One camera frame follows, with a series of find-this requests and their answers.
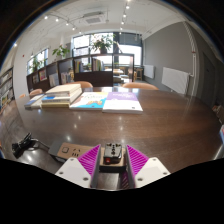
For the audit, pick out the ceiling air conditioner unit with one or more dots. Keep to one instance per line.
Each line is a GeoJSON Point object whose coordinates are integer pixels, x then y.
{"type": "Point", "coordinates": [93, 18]}

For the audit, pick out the small potted green plant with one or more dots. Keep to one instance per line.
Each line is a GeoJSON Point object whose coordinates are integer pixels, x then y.
{"type": "Point", "coordinates": [36, 63]}

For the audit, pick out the small black charger block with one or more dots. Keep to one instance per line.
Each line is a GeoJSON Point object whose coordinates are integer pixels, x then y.
{"type": "Point", "coordinates": [112, 153]}

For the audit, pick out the thin blue book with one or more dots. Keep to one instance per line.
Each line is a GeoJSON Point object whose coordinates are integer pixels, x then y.
{"type": "Point", "coordinates": [33, 101]}

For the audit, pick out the tall wall bookshelf unit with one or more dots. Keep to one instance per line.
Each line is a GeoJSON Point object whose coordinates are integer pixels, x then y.
{"type": "Point", "coordinates": [6, 88]}

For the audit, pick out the white and blue illustrated book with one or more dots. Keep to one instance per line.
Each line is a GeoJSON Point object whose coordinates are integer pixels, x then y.
{"type": "Point", "coordinates": [88, 100]}

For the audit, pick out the black and tan power strip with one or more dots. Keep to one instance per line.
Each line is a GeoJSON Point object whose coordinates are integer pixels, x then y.
{"type": "Point", "coordinates": [68, 151]}

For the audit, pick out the small white wall radiator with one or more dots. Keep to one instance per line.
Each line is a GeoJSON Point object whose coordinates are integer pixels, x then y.
{"type": "Point", "coordinates": [149, 71]}

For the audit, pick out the medium potted green plant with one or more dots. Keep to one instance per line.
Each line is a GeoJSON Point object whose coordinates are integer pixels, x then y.
{"type": "Point", "coordinates": [60, 51]}

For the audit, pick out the ceiling lights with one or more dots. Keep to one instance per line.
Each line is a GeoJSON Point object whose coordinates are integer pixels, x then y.
{"type": "Point", "coordinates": [124, 15]}

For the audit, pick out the stack of cream books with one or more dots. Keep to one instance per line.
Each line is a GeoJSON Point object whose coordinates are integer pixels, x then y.
{"type": "Point", "coordinates": [61, 95]}

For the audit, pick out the purple and white book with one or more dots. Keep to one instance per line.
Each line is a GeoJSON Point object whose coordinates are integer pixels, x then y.
{"type": "Point", "coordinates": [121, 102]}

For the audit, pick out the large potted green plant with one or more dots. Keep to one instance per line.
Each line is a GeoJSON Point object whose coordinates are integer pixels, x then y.
{"type": "Point", "coordinates": [101, 42]}

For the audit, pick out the large white wall radiator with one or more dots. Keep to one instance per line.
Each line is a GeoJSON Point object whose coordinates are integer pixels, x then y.
{"type": "Point", "coordinates": [175, 80]}

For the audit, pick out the brown bag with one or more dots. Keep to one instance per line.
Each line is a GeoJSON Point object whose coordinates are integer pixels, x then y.
{"type": "Point", "coordinates": [220, 113]}

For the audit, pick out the brown leather chair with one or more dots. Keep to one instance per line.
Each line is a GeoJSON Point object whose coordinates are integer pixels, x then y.
{"type": "Point", "coordinates": [83, 84]}
{"type": "Point", "coordinates": [140, 86]}
{"type": "Point", "coordinates": [35, 92]}

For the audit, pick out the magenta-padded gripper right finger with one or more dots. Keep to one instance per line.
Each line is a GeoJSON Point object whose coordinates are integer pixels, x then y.
{"type": "Point", "coordinates": [150, 170]}

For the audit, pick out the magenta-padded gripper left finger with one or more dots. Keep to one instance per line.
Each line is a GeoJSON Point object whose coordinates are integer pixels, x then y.
{"type": "Point", "coordinates": [75, 170]}

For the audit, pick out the dark low shelf unit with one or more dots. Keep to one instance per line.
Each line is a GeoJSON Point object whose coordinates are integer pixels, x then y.
{"type": "Point", "coordinates": [96, 78]}

